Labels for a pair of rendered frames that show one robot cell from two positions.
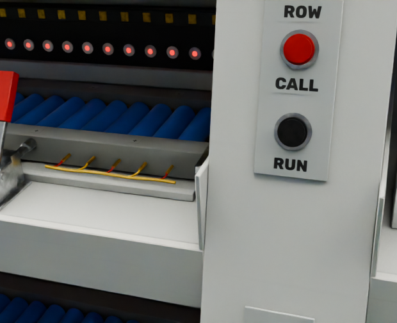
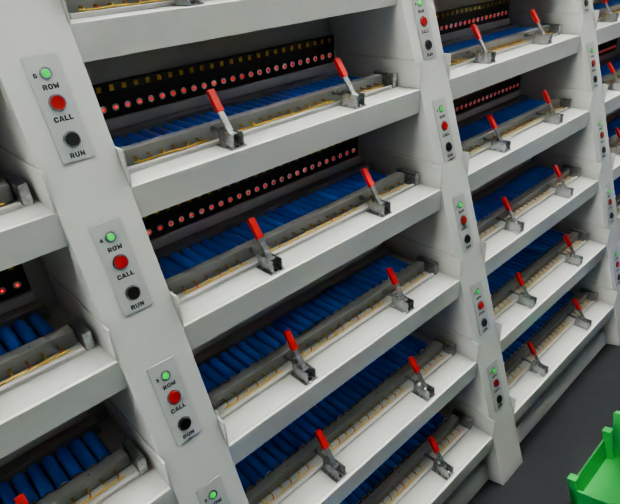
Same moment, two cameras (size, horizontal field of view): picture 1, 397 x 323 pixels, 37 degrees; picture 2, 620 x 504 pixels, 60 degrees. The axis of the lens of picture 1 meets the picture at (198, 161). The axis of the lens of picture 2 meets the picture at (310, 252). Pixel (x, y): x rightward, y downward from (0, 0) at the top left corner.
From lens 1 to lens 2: 1.03 m
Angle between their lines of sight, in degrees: 52
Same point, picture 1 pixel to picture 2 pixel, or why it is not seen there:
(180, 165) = (399, 180)
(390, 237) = not seen: hidden behind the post
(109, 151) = (381, 187)
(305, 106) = (448, 139)
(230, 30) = (431, 126)
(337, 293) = (464, 183)
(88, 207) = (402, 200)
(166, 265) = (433, 200)
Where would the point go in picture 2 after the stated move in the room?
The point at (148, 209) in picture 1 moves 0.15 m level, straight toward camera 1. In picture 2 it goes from (412, 192) to (488, 180)
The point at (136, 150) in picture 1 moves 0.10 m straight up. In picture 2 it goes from (388, 182) to (377, 133)
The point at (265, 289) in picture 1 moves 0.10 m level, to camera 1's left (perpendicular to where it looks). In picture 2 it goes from (453, 191) to (438, 206)
